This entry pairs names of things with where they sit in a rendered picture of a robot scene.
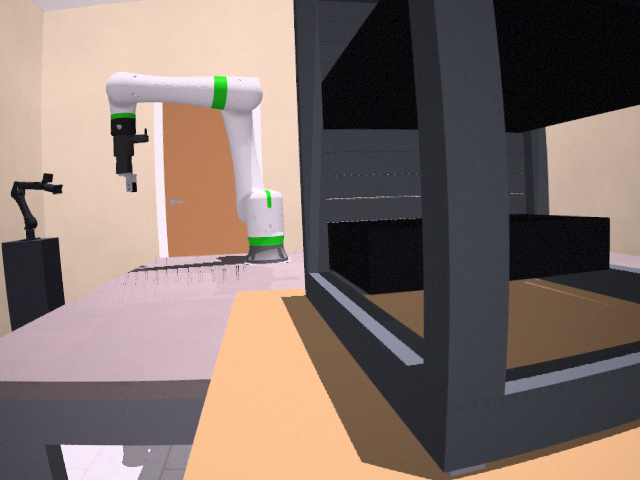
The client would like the tan flat board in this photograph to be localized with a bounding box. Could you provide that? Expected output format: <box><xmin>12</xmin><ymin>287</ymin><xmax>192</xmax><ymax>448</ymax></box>
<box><xmin>183</xmin><ymin>279</ymin><xmax>640</xmax><ymax>480</ymax></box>

